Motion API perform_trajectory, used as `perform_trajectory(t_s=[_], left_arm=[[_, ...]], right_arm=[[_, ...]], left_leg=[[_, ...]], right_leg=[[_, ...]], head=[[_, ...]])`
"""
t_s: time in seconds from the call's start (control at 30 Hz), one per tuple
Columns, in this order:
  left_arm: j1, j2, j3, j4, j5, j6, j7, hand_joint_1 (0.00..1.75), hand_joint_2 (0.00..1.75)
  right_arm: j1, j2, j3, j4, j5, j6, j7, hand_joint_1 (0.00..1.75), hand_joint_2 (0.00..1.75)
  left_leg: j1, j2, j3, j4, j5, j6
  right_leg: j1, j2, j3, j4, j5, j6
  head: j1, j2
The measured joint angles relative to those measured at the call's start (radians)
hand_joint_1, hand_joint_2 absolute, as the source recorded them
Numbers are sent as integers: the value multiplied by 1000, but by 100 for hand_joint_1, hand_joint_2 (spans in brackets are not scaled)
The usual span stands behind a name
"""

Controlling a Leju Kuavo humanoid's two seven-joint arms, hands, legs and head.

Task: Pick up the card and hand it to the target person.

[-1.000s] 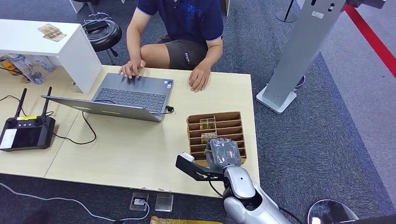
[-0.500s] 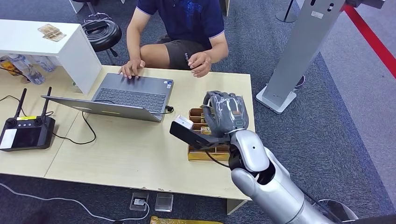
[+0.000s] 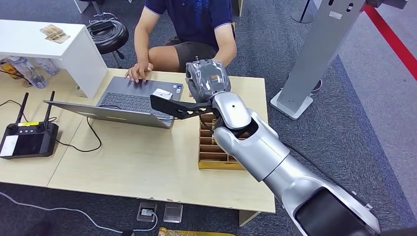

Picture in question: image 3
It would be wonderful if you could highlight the black remote controller with antennas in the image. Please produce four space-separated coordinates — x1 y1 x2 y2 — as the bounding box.
0 91 60 160

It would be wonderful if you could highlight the person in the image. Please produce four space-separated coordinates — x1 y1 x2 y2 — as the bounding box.
125 0 238 83

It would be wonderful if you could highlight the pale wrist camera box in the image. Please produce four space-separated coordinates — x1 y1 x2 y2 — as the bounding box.
152 88 174 101

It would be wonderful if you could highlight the open floor socket box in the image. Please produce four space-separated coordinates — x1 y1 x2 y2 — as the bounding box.
136 202 158 223

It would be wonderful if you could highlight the white desk riser shelf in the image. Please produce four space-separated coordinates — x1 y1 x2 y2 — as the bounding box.
0 19 109 99

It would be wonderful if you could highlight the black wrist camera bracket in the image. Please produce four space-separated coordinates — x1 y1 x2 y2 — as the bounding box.
149 94 214 120

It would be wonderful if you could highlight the pale table leg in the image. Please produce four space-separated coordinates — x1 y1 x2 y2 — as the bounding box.
238 210 261 227

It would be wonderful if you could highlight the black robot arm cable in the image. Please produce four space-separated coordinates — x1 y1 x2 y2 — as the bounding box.
199 115 214 132

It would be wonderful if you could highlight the golden patterned object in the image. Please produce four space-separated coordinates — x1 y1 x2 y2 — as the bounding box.
158 227 235 236

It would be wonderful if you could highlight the clear plastic water bottle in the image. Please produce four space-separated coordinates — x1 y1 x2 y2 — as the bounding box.
35 59 60 77
8 56 48 89

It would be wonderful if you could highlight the black device with coiled cables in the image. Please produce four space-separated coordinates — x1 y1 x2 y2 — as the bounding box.
89 13 119 33

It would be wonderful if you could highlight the white furniture leg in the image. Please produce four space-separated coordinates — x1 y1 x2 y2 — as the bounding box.
73 0 90 15

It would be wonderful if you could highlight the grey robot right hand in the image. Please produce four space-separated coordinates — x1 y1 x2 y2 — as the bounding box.
185 59 232 102

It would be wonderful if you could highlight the white floor cable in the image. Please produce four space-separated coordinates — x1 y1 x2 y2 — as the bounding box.
0 192 159 234

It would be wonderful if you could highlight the person's right hand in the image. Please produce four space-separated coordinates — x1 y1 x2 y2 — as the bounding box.
125 62 154 84

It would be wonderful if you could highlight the thin black desk cable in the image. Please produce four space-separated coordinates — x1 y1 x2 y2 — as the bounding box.
0 69 32 87

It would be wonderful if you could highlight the tan card pack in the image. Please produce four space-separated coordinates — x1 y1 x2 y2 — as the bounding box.
45 32 71 45
40 25 65 37

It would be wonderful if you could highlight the grey floor socket lid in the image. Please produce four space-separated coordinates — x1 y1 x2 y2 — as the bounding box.
163 203 183 224

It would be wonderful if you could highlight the black cable of remote controller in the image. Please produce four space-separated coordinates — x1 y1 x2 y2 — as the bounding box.
55 117 102 153

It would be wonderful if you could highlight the grey laptop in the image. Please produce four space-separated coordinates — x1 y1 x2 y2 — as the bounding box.
43 76 184 130

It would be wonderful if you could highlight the silver kiosk stand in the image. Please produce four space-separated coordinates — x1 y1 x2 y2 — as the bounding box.
269 0 367 121

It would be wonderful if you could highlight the wooden slotted card holder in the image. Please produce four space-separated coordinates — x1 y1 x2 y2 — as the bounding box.
197 112 249 171

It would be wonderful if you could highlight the black round stool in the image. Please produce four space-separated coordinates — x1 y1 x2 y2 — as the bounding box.
86 19 130 69

